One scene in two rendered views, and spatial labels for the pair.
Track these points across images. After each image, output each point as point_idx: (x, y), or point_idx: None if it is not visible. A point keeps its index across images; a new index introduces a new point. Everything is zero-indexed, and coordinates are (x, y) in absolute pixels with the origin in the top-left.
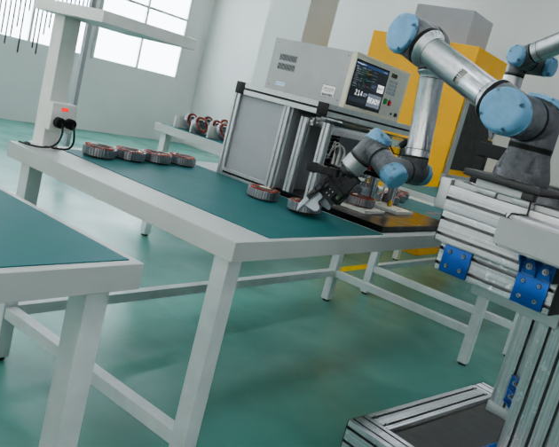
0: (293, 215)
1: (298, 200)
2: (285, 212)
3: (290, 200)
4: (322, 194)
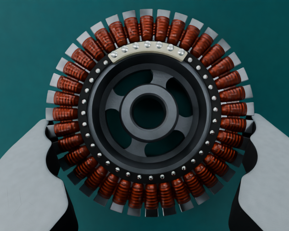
0: (22, 126)
1: (61, 103)
2: (39, 79)
3: (67, 55)
4: (232, 229)
